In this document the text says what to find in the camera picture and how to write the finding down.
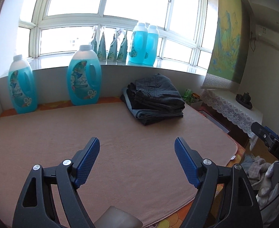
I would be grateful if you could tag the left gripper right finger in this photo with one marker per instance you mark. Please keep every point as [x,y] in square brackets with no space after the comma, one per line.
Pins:
[238,207]

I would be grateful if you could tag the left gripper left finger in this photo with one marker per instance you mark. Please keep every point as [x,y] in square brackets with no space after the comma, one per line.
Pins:
[36,207]

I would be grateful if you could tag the grey houndstooth pants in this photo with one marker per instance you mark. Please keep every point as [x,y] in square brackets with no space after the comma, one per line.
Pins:
[156,93]

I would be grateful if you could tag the gloved right hand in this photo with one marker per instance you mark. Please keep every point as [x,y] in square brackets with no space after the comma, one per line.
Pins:
[268,195]

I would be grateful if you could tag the black object on table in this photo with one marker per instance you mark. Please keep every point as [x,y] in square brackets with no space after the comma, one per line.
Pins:
[244,100]

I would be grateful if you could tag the white lace table cloth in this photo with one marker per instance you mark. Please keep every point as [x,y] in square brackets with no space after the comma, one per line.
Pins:
[224,102]

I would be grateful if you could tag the yellow tin can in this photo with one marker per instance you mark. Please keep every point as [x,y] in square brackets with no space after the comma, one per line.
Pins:
[195,98]

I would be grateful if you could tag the green box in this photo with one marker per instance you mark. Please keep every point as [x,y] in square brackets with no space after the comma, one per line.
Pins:
[187,96]

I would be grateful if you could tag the dark folded bottom garment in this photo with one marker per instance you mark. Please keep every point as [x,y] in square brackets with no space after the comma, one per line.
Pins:
[151,120]

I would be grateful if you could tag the left blue detergent bottle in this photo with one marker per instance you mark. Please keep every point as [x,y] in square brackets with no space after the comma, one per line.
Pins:
[21,86]

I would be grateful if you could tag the blue detergent bottle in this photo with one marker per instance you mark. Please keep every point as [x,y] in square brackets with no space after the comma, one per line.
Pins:
[21,86]
[84,77]

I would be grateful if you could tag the grey folded jeans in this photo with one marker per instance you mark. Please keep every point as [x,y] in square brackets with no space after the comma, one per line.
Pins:
[147,113]

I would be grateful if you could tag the middle blue detergent bottle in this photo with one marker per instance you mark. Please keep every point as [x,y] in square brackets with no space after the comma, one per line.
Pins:
[84,77]

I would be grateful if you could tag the blue bottle on sill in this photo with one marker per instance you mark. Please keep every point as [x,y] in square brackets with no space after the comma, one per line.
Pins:
[138,43]

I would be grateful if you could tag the landscape wall painting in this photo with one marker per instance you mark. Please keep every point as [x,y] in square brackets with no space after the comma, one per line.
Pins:
[230,51]

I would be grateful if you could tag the white window frame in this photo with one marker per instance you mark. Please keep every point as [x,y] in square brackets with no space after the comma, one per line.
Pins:
[58,27]

